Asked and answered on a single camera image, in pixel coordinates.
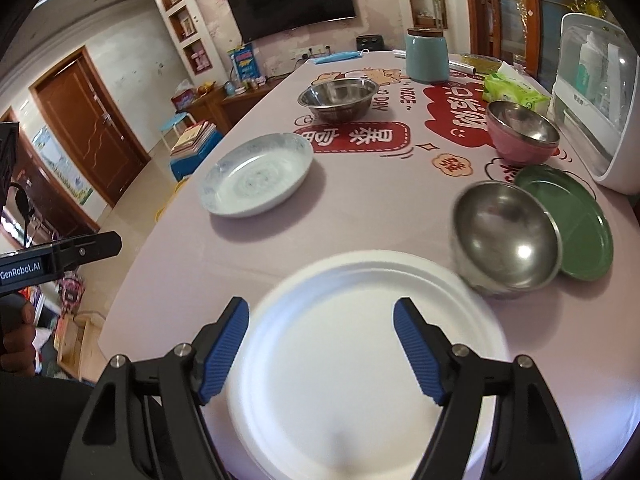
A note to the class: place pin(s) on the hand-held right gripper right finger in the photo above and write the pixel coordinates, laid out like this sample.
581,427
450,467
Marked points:
417,350

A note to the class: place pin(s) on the wooden display cabinet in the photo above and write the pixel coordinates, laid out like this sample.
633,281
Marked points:
482,5

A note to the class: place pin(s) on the white bottle sterilizer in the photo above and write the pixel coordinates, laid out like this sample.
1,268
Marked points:
615,150

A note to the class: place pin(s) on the dimpled steel bowl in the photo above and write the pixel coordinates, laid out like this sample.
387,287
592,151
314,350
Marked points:
500,235

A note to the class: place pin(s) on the blue face mask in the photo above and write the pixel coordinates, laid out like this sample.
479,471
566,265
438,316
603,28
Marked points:
340,57

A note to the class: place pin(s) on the blue printed box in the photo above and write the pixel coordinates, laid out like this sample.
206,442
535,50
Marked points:
243,62

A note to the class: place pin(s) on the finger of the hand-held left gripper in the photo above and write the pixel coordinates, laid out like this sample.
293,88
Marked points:
95,247

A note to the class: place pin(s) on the red tissue box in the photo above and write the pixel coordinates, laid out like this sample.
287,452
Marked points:
182,100

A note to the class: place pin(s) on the small black appliance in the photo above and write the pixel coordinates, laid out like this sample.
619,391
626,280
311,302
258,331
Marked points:
370,42

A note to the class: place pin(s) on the yellow child chair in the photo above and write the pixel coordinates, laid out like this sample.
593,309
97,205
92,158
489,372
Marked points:
170,202

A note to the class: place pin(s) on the wooden television cabinet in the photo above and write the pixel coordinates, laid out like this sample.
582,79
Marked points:
215,105

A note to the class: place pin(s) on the teal canister with lid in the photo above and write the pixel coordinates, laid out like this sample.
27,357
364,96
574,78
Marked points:
425,60

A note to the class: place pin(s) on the wide steel bowl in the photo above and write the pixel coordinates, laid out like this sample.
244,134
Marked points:
340,97

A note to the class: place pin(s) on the white paper plate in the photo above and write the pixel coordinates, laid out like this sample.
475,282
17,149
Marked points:
325,360

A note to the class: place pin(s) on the green wall poster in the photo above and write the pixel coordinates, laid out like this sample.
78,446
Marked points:
60,165

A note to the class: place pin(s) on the green plate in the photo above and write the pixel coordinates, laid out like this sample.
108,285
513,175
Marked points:
580,230

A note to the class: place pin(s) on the white blue-patterned ceramic plate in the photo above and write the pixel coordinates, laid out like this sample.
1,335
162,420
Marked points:
255,175

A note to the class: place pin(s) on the green tissue pack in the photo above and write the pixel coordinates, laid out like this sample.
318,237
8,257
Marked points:
510,90

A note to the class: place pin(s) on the light blue round stool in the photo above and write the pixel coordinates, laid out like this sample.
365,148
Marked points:
177,121

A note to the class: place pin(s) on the pink bowl steel inside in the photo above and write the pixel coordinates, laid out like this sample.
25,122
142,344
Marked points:
515,147

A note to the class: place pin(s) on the yellow patterned packet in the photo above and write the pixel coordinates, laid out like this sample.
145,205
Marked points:
482,61

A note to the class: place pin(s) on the small wooden stool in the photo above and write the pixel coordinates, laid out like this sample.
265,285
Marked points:
75,345

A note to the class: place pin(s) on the wall power outlet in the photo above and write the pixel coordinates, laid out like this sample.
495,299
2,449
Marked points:
310,51

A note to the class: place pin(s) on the black wall television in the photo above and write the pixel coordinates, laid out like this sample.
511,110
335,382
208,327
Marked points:
290,0

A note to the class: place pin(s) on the person's left hand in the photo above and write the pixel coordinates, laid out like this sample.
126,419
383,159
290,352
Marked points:
17,342

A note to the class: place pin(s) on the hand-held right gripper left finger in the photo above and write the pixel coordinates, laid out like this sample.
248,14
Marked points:
227,345

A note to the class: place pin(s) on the brown wooden door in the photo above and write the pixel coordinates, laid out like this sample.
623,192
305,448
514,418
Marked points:
85,125

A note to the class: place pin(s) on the white wall shelf unit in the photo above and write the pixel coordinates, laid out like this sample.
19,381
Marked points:
162,0

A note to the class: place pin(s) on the person's left forearm dark sleeve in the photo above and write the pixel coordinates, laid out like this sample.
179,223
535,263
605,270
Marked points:
35,425

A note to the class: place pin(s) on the stack of books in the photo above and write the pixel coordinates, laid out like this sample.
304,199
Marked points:
192,137

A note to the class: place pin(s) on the blue plastic stool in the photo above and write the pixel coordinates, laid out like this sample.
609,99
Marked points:
192,165

